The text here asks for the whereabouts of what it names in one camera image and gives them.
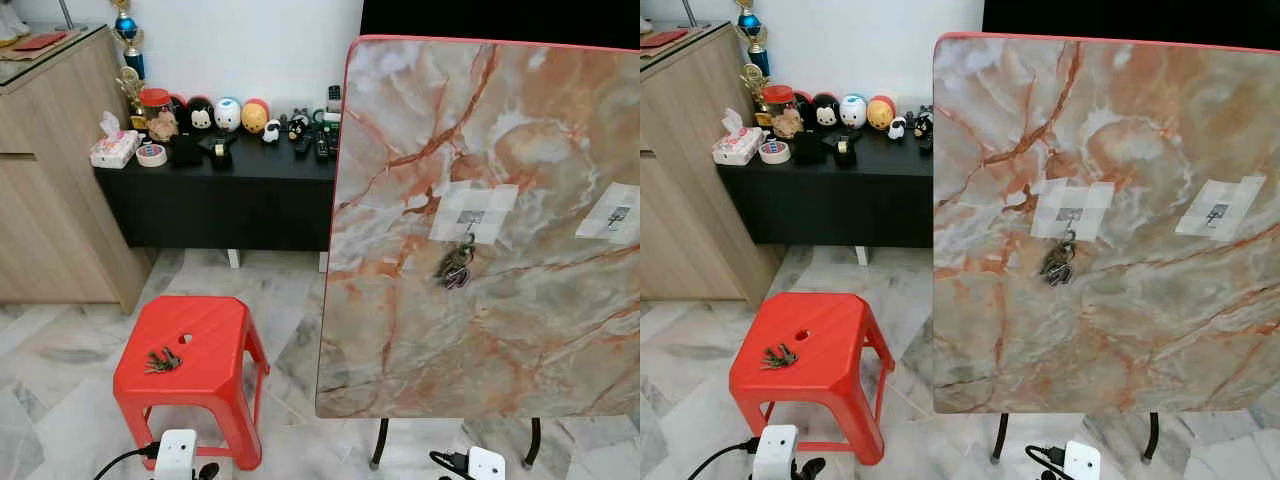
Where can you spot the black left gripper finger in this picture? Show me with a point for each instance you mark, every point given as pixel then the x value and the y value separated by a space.
pixel 208 472
pixel 813 470

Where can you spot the small metal adhesive hook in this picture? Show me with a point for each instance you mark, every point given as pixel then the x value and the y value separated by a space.
pixel 469 219
pixel 1217 213
pixel 617 215
pixel 1069 218

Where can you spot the red plastic stool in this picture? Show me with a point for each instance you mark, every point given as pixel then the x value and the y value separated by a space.
pixel 810 385
pixel 190 385

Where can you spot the black low tv bench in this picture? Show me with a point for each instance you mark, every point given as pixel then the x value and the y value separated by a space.
pixel 220 205
pixel 840 205

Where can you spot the light wooden cabinet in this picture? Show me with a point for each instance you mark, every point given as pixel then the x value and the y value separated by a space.
pixel 690 200
pixel 50 200

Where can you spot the white tape roll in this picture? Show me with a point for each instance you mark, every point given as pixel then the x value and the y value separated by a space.
pixel 774 153
pixel 151 155

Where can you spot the black tape dispenser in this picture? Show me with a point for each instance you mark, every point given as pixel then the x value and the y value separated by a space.
pixel 220 150
pixel 845 148

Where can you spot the white tape patch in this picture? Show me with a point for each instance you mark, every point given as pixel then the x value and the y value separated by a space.
pixel 1245 195
pixel 598 222
pixel 497 200
pixel 1096 198

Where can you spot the marble pattern folding table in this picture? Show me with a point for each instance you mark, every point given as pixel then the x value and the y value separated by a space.
pixel 520 320
pixel 1150 320

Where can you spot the white pink tissue pack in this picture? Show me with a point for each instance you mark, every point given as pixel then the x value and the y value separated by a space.
pixel 736 148
pixel 113 150

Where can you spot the black remote control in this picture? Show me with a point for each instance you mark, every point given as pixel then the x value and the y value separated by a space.
pixel 322 146

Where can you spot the small panda figure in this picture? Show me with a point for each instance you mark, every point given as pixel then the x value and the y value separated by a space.
pixel 271 131
pixel 897 128

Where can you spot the black round toy figure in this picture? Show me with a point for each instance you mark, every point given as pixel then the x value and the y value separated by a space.
pixel 200 116
pixel 825 113

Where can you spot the orange round toy figure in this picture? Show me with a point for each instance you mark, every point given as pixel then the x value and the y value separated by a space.
pixel 254 118
pixel 881 114

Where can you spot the small black white figure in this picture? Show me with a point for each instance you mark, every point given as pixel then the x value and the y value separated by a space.
pixel 298 126
pixel 922 123

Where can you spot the white round toy figure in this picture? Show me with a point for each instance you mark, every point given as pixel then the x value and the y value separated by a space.
pixel 853 111
pixel 227 114

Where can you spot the glass jar with red lid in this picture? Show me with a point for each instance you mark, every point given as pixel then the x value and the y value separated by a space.
pixel 778 102
pixel 155 105

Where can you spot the small gold trophy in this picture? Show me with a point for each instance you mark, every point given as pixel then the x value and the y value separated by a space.
pixel 128 90
pixel 753 87

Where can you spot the tall blue gold trophy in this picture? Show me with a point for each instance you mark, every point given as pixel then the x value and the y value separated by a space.
pixel 752 35
pixel 128 35

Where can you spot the red packet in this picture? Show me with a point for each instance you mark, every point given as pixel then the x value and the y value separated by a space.
pixel 40 41
pixel 662 39

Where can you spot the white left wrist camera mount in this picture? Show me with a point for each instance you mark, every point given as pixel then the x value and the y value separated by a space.
pixel 176 455
pixel 775 452

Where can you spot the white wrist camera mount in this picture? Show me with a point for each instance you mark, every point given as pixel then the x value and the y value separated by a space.
pixel 176 455
pixel 1082 462
pixel 775 452
pixel 487 465

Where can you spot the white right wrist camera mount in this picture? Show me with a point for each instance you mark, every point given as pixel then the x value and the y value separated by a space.
pixel 487 465
pixel 1082 462

